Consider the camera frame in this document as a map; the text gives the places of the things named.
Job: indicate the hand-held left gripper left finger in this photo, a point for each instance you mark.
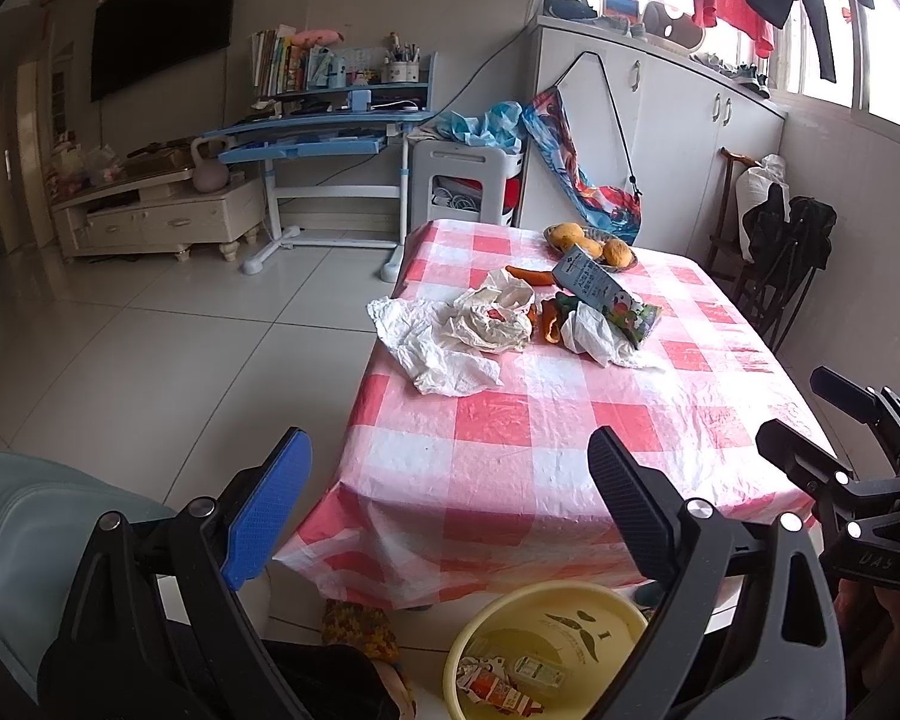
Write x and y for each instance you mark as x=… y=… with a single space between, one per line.
x=262 y=510

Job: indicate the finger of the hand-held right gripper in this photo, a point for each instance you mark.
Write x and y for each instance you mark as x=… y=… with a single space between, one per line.
x=795 y=457
x=840 y=390

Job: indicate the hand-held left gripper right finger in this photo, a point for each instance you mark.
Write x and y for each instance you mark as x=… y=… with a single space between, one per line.
x=630 y=506

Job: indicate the yellow plastic bin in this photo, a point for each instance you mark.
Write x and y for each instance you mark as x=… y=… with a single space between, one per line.
x=570 y=630

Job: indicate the blue white milk carton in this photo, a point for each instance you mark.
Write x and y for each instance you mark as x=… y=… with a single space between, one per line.
x=596 y=296

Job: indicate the large white plastic sheet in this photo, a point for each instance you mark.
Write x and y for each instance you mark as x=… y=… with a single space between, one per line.
x=427 y=349

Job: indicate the white plastic bag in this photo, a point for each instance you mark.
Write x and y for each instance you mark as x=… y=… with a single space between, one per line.
x=495 y=315

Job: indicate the red white checked tablecloth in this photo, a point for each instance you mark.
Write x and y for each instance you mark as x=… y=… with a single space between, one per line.
x=540 y=435

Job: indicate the colourful crocheted cushion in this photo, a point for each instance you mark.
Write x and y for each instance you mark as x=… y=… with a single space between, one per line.
x=360 y=630

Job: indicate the black folding chair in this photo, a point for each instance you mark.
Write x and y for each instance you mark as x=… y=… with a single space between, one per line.
x=795 y=240

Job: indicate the wooden chair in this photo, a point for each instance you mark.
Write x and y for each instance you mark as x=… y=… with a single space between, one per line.
x=724 y=240

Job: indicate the small white green carton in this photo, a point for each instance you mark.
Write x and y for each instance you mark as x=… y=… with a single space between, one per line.
x=536 y=673

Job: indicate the orange peel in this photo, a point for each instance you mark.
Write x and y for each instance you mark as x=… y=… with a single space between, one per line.
x=551 y=322

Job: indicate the white sack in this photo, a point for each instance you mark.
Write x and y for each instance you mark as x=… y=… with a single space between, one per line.
x=761 y=184

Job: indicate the orange white flattened carton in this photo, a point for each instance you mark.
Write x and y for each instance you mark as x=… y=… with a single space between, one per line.
x=495 y=690

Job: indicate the red sausage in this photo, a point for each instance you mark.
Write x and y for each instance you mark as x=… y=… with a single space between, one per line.
x=529 y=274

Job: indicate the yellow mango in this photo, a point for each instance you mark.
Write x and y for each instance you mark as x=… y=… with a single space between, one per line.
x=619 y=253
x=566 y=235
x=591 y=248

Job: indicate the white storage cabinet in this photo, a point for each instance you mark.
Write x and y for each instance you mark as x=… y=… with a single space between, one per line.
x=675 y=142

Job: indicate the cream television cabinet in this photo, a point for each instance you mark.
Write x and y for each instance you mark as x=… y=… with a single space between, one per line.
x=165 y=214

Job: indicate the grey sneakers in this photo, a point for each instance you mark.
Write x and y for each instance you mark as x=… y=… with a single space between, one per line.
x=742 y=75

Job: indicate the pink kettlebell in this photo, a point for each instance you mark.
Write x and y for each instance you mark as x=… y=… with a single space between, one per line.
x=211 y=172

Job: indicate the clear plastic bag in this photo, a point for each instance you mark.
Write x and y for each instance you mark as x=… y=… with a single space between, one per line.
x=101 y=163

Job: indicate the blue study desk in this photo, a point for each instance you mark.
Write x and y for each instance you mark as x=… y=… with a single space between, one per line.
x=307 y=127

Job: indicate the white stool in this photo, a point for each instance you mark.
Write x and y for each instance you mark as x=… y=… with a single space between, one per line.
x=457 y=161

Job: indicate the blue plastic bag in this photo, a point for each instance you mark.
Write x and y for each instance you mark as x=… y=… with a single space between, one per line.
x=487 y=124

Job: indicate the row of books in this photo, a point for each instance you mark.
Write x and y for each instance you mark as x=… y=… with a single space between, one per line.
x=274 y=64

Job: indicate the white pen holder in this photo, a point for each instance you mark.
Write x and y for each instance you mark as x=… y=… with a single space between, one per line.
x=403 y=71

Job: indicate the pink plush toy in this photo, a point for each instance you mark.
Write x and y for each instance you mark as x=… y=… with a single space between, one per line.
x=319 y=37

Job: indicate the small picture frame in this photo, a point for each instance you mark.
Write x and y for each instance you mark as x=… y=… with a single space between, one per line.
x=621 y=6

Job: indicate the black wall television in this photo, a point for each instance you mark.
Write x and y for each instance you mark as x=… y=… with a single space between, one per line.
x=165 y=15

